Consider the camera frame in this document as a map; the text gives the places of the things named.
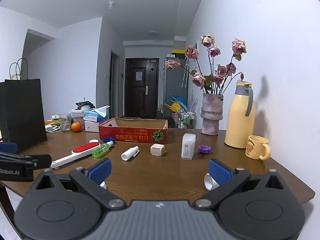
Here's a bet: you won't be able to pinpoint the black plastic frame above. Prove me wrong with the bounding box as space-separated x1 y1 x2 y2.
76 101 95 110

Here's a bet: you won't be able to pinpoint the white tape roll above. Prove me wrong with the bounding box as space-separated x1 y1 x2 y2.
204 173 220 191

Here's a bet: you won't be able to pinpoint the purple and white tissue pack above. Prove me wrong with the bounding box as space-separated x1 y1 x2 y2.
84 120 100 132

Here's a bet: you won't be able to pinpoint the red cardboard box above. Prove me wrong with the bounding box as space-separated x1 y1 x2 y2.
99 117 168 144

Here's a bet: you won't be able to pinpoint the dried pink rose bouquet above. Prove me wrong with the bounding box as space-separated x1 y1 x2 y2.
164 34 248 96

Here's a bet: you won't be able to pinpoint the grey refrigerator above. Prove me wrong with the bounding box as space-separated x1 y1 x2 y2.
164 56 188 117

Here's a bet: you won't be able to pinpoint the yellow and black box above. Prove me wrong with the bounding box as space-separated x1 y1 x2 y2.
172 40 187 54

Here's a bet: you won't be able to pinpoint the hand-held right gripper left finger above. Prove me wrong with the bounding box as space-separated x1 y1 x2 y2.
32 158 127 210

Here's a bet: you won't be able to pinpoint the clear drinking glass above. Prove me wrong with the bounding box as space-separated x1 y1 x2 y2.
59 114 72 132

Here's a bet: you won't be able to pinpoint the yellow thermos jug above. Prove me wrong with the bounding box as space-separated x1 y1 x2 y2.
224 79 256 148

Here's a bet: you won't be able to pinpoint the beige charger plug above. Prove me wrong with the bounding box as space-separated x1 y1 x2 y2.
150 143 167 157

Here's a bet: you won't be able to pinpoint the clear food container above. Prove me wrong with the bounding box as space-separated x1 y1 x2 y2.
72 109 85 124

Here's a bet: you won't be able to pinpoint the blue and yellow bags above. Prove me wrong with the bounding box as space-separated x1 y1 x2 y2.
164 94 188 113

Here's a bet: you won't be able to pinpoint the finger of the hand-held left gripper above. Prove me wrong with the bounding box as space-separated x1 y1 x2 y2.
0 142 18 153
0 152 52 168

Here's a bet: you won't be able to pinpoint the white spray bottle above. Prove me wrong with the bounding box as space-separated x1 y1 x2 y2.
121 146 140 161

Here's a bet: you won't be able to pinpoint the blue tissue pack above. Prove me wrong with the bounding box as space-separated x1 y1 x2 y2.
83 105 110 122

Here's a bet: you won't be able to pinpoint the pink ceramic vase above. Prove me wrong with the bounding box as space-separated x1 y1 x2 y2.
200 93 223 135

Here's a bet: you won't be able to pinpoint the translucent white plastic box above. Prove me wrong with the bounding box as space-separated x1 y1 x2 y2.
181 133 196 160

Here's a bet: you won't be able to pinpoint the wire trolley rack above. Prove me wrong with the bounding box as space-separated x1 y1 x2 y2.
179 109 196 128

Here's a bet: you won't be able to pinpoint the purple feather decoration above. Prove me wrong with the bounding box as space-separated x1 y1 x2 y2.
189 91 200 110

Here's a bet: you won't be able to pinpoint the black paper bag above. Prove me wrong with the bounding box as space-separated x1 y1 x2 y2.
0 58 48 153

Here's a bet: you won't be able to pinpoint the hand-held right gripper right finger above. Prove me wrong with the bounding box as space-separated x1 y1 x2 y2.
195 158 288 209

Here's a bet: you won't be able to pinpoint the yellow cartoon mug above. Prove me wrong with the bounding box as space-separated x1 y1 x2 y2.
245 135 272 160

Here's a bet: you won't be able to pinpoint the green transparent plastic case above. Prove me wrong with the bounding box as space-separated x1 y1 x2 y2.
91 141 115 158

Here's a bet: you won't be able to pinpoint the dark wooden door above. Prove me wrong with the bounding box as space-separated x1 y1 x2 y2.
125 58 159 118

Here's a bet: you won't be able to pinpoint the hanging folded umbrellas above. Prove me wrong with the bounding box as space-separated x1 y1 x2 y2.
182 55 188 88

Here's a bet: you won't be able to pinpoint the red and white lint brush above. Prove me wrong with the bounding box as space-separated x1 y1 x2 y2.
50 142 101 168

